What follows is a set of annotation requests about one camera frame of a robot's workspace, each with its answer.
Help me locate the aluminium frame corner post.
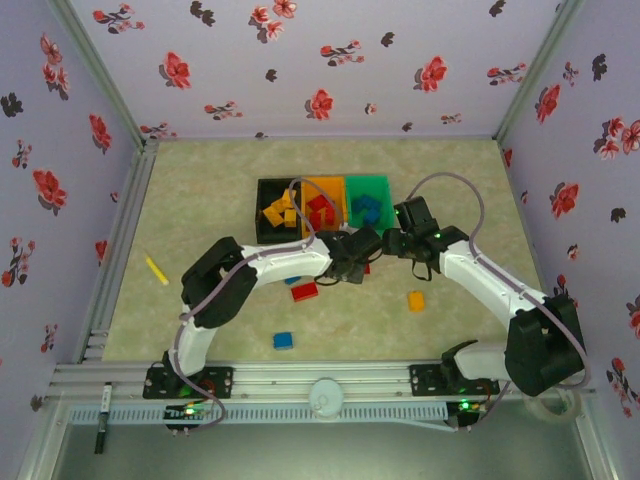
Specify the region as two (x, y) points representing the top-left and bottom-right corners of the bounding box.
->
(49, 0), (149, 147)
(492, 0), (586, 144)

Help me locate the white round cap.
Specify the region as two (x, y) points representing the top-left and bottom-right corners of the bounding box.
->
(307, 377), (347, 422)

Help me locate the black plastic bin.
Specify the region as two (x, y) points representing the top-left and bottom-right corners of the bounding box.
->
(255, 177), (305, 246)

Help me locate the aluminium table side rail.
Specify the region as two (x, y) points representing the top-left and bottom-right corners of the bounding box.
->
(77, 142), (159, 364)

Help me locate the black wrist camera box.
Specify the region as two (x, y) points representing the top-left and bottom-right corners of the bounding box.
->
(348, 225), (384, 256)
(393, 196), (433, 231)

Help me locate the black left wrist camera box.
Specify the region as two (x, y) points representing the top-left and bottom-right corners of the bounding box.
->
(348, 225), (384, 256)

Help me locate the green plastic bin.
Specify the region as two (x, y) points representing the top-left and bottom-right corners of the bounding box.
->
(344, 173), (396, 234)

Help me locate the black and white marker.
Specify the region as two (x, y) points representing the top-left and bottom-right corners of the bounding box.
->
(94, 382), (114, 455)

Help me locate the white slotted cable duct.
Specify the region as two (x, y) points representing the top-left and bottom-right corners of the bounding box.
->
(67, 403), (449, 427)

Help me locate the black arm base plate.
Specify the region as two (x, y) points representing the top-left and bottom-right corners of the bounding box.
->
(409, 363), (501, 399)
(143, 366), (235, 400)

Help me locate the aluminium front mounting rail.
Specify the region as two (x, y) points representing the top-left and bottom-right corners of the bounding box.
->
(47, 362), (599, 402)

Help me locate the clear tape roll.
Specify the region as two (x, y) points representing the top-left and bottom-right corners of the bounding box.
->
(522, 388), (584, 427)

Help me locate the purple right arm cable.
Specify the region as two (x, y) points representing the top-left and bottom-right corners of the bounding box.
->
(407, 172), (592, 434)

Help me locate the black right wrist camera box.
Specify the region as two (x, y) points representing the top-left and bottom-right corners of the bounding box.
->
(393, 196), (433, 231)

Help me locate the orange plastic bin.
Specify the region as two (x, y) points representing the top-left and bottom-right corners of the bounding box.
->
(299, 175), (350, 239)

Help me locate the controller board with green light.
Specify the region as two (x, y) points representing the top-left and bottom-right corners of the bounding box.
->
(164, 402), (214, 431)
(447, 398), (489, 431)

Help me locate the yellow stick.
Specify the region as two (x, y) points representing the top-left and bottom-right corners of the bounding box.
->
(143, 253), (171, 288)

